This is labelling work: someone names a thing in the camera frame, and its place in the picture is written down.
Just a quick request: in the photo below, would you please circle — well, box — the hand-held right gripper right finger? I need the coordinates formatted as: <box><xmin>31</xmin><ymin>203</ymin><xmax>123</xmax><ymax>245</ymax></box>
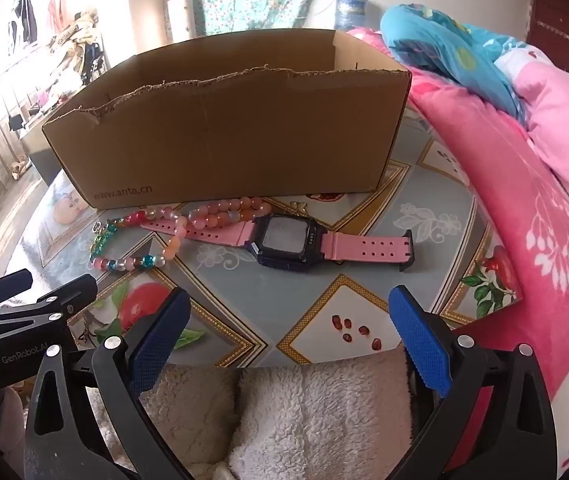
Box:
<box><xmin>388</xmin><ymin>285</ymin><xmax>560</xmax><ymax>480</ymax></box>

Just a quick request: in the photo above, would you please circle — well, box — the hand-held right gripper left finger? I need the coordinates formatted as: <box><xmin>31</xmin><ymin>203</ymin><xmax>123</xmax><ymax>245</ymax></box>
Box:
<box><xmin>23</xmin><ymin>287</ymin><xmax>192</xmax><ymax>480</ymax></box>

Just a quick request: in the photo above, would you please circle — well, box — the multicolour bead bracelet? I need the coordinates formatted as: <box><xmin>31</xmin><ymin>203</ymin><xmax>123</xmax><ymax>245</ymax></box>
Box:
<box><xmin>89</xmin><ymin>208</ymin><xmax>188</xmax><ymax>273</ymax></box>

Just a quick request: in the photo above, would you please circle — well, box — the pink orange bead bracelet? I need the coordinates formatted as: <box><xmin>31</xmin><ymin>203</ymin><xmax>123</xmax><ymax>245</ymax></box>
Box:
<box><xmin>154</xmin><ymin>196</ymin><xmax>274</xmax><ymax>267</ymax></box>

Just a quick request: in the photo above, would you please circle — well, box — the pink strap smartwatch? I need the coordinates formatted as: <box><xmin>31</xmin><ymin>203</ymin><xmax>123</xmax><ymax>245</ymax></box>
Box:
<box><xmin>140</xmin><ymin>212</ymin><xmax>415</xmax><ymax>272</ymax></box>

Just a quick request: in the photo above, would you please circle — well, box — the brown cardboard box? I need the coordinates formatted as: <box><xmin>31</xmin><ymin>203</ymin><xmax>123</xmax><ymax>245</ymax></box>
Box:
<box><xmin>42</xmin><ymin>28</ymin><xmax>411</xmax><ymax>211</ymax></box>

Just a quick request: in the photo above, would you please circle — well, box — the person's left forearm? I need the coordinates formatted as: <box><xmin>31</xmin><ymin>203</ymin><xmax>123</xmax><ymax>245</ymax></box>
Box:
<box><xmin>0</xmin><ymin>385</ymin><xmax>32</xmax><ymax>466</ymax></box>

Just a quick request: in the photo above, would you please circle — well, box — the white fleece garment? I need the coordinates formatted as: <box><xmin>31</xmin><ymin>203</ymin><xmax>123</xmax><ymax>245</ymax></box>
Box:
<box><xmin>87</xmin><ymin>347</ymin><xmax>415</xmax><ymax>480</ymax></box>

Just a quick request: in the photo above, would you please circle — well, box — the grey metal cabinet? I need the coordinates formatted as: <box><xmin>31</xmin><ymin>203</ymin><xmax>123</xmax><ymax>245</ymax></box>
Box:
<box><xmin>19</xmin><ymin>127</ymin><xmax>65</xmax><ymax>186</ymax></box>

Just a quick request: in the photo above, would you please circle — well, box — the pink floral blanket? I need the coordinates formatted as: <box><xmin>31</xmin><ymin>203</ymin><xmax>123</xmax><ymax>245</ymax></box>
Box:
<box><xmin>347</xmin><ymin>27</ymin><xmax>569</xmax><ymax>480</ymax></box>

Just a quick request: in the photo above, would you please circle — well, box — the pile of clothes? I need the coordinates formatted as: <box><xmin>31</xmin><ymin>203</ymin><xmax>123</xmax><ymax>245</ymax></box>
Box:
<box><xmin>47</xmin><ymin>7</ymin><xmax>108</xmax><ymax>86</ymax></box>

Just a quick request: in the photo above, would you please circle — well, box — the dark hanging jacket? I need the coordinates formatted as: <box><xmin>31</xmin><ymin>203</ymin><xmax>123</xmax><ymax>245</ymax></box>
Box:
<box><xmin>7</xmin><ymin>0</ymin><xmax>38</xmax><ymax>41</ymax></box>

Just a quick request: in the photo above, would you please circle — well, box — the blue patterned quilt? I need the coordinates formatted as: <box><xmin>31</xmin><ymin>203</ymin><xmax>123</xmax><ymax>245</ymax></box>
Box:
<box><xmin>380</xmin><ymin>3</ymin><xmax>532</xmax><ymax>123</ymax></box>

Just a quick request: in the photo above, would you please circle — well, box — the white board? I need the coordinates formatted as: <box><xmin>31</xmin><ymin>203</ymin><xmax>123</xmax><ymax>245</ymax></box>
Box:
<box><xmin>167</xmin><ymin>0</ymin><xmax>204</xmax><ymax>43</ymax></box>

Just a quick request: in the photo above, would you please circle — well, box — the blue capped water jug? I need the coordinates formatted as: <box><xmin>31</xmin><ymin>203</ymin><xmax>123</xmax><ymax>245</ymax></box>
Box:
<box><xmin>334</xmin><ymin>0</ymin><xmax>369</xmax><ymax>31</ymax></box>

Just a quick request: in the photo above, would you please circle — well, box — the dark red door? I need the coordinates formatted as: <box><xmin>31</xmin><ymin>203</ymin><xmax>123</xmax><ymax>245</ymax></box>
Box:
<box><xmin>527</xmin><ymin>0</ymin><xmax>569</xmax><ymax>73</ymax></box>

